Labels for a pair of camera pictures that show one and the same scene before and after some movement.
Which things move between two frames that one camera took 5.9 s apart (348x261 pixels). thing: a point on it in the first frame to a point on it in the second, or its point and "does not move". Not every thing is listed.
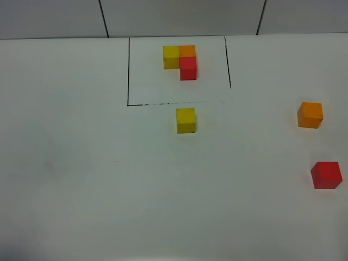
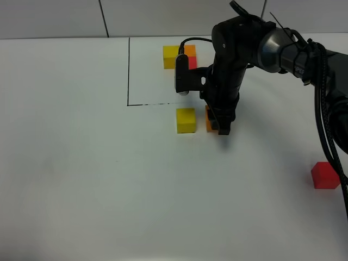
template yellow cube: x=171 y=57 does not move
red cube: x=326 y=175 does not move
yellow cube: x=185 y=118 does not move
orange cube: x=310 y=115 to x=209 y=129
